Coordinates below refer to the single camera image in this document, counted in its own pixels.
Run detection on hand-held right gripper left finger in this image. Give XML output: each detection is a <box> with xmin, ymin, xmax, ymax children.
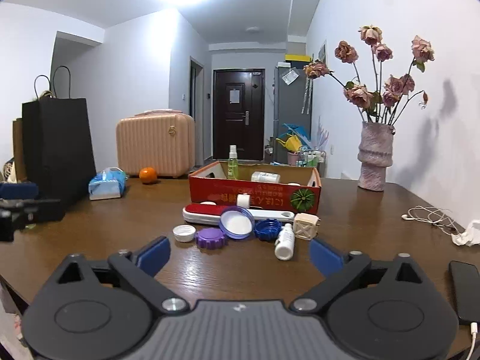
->
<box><xmin>49</xmin><ymin>235</ymin><xmax>190</xmax><ymax>314</ymax></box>

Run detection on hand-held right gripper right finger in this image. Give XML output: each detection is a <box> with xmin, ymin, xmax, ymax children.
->
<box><xmin>290</xmin><ymin>237</ymin><xmax>432</xmax><ymax>314</ymax></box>

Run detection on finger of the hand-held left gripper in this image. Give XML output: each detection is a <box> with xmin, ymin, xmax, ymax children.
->
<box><xmin>15</xmin><ymin>198</ymin><xmax>65</xmax><ymax>224</ymax></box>
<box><xmin>0</xmin><ymin>182</ymin><xmax>39</xmax><ymax>200</ymax></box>

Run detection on beige lattice cube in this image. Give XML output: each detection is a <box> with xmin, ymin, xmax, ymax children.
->
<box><xmin>293</xmin><ymin>213</ymin><xmax>321</xmax><ymax>239</ymax></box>

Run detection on white bottle cap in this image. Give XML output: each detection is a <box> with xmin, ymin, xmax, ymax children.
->
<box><xmin>173</xmin><ymin>224</ymin><xmax>196</xmax><ymax>242</ymax></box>

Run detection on small white bottle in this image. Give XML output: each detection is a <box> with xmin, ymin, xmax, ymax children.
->
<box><xmin>274</xmin><ymin>223</ymin><xmax>295</xmax><ymax>260</ymax></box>

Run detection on purple screw cap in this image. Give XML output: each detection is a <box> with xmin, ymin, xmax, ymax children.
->
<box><xmin>195</xmin><ymin>227</ymin><xmax>228</xmax><ymax>250</ymax></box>

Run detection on blue screw cap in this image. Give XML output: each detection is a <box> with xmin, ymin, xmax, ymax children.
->
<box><xmin>254</xmin><ymin>219</ymin><xmax>282</xmax><ymax>241</ymax></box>

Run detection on red and white case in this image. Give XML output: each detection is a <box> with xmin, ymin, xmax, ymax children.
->
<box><xmin>182</xmin><ymin>202</ymin><xmax>296</xmax><ymax>226</ymax></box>

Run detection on purple lid with white inside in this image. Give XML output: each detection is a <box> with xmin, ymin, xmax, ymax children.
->
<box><xmin>219</xmin><ymin>207</ymin><xmax>255</xmax><ymax>240</ymax></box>

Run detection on red cardboard box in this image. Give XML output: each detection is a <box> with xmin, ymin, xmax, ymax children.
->
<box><xmin>188</xmin><ymin>160</ymin><xmax>322</xmax><ymax>214</ymax></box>

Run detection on black paper bag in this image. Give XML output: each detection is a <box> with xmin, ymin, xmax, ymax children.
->
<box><xmin>22</xmin><ymin>65</ymin><xmax>97</xmax><ymax>205</ymax></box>

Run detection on blue tissue pack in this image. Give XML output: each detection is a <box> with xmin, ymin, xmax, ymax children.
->
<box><xmin>88</xmin><ymin>168</ymin><xmax>126</xmax><ymax>200</ymax></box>

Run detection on white jar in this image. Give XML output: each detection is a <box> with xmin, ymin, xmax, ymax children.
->
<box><xmin>250</xmin><ymin>171</ymin><xmax>281</xmax><ymax>184</ymax></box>

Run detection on pink suitcase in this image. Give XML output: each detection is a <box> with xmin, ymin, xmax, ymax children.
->
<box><xmin>115</xmin><ymin>109</ymin><xmax>196</xmax><ymax>179</ymax></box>

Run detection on white earphones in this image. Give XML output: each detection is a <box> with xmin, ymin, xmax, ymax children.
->
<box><xmin>401</xmin><ymin>206</ymin><xmax>464</xmax><ymax>233</ymax></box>

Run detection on pink ribbed vase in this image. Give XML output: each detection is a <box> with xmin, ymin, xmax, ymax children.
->
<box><xmin>357</xmin><ymin>121</ymin><xmax>395</xmax><ymax>192</ymax></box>

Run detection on yellow watering can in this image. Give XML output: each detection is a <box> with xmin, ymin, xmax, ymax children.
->
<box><xmin>276</xmin><ymin>137</ymin><xmax>301</xmax><ymax>152</ymax></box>

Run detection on green spray bottle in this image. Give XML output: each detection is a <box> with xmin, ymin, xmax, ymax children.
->
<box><xmin>226</xmin><ymin>145</ymin><xmax>239</xmax><ymax>180</ymax></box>

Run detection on blue folding rack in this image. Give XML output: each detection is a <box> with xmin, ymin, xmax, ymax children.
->
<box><xmin>281</xmin><ymin>123</ymin><xmax>312</xmax><ymax>147</ymax></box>

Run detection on black phone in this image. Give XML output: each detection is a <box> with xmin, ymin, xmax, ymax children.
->
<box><xmin>449</xmin><ymin>260</ymin><xmax>480</xmax><ymax>326</ymax></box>

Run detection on crumpled white tissue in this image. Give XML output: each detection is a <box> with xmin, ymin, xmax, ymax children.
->
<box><xmin>451</xmin><ymin>221</ymin><xmax>480</xmax><ymax>247</ymax></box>

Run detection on dark brown door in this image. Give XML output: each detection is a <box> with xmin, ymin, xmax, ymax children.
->
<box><xmin>213</xmin><ymin>68</ymin><xmax>265</xmax><ymax>162</ymax></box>

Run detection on grey fridge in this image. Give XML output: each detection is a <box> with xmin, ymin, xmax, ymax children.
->
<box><xmin>274</xmin><ymin>65</ymin><xmax>313</xmax><ymax>164</ymax></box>

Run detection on dried pink roses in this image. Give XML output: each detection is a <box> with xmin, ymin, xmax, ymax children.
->
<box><xmin>303</xmin><ymin>25</ymin><xmax>436</xmax><ymax>125</ymax></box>

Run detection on yellow box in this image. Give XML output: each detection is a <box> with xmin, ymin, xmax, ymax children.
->
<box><xmin>284</xmin><ymin>54</ymin><xmax>313</xmax><ymax>69</ymax></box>

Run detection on white charging cable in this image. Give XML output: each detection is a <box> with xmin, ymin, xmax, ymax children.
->
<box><xmin>465</xmin><ymin>322</ymin><xmax>480</xmax><ymax>360</ymax></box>

